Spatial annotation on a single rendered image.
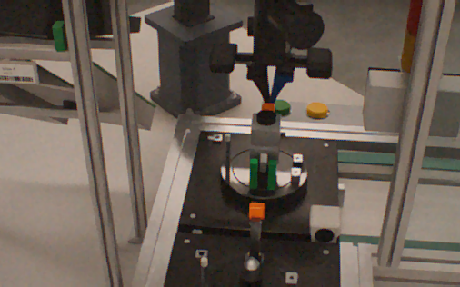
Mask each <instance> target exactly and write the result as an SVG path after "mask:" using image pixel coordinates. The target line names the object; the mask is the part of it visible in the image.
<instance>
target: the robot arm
mask: <svg viewBox="0 0 460 287"><path fill-rule="evenodd" d="M174 6H175V13H174V14H172V17H173V18H175V19H176V20H177V21H179V22H180V23H182V24H183V25H186V26H187V27H193V26H196V25H200V24H203V23H205V22H207V21H210V20H213V19H215V16H214V15H212V14H210V7H209V0H174ZM324 30H325V24H324V21H323V19H322V17H321V16H320V15H319V14H318V13H317V12H316V11H315V10H314V4H313V3H312V2H311V1H310V0H255V9H254V16H248V18H247V36H248V37H253V38H254V49H253V52H252V53H240V52H238V44H236V43H223V42H216V43H215V44H214V45H213V48H212V51H211V54H210V57H209V71H211V72H213V73H227V74H230V73H232V72H233V71H234V70H235V64H246V68H247V72H246V80H248V81H253V82H254V84H255V86H256V87H257V88H258V89H259V91H260V95H261V96H262V98H263V100H264V103H265V104H275V101H276V99H277V97H278V94H279V92H280V91H281V90H282V89H283V88H284V87H285V85H286V84H287V83H292V82H293V81H294V70H295V68H306V74H307V75H308V76H309V78H319V79H329V78H330V77H332V70H333V53H332V51H331V50H330V49H329V48H322V47H311V46H313V45H316V44H317V43H318V42H319V39H320V38H321V36H322V34H323V33H324ZM292 48H294V49H298V50H305V49H307V50H306V54H307V56H305V55H295V54H294V53H291V50H292ZM267 66H273V67H276V69H275V77H274V81H273V87H272V91H271V95H270V90H269V82H268V72H267Z"/></svg>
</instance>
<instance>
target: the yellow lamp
mask: <svg viewBox="0 0 460 287"><path fill-rule="evenodd" d="M415 42H416V36H414V35H411V34H410V33H409V32H408V30H407V28H406V30H405V39H404V44H403V48H402V59H401V67H402V68H403V69H404V70H405V72H407V73H409V74H411V69H412V64H413V55H414V50H415Z"/></svg>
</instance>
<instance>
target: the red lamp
mask: <svg viewBox="0 0 460 287"><path fill-rule="evenodd" d="M422 6H423V0H411V2H410V5H409V11H408V16H407V20H406V21H407V25H406V28H407V30H408V32H409V33H410V34H411V35H414V36H416V37H417V34H418V29H417V28H418V25H419V20H420V15H421V11H422Z"/></svg>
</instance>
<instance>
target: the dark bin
mask: <svg viewBox="0 0 460 287"><path fill-rule="evenodd" d="M85 7H86V13H87V26H88V32H89V37H94V36H106V35H113V31H112V24H111V15H110V13H111V8H110V1H109V0H85ZM128 17H129V25H130V34H139V33H140V30H141V21H142V17H137V16H131V15H129V16H128ZM64 20H65V17H64V12H63V6H62V1H61V0H0V34H1V35H17V36H22V37H28V38H34V39H45V40H54V32H53V25H54V24H55V22H56V21H64Z"/></svg>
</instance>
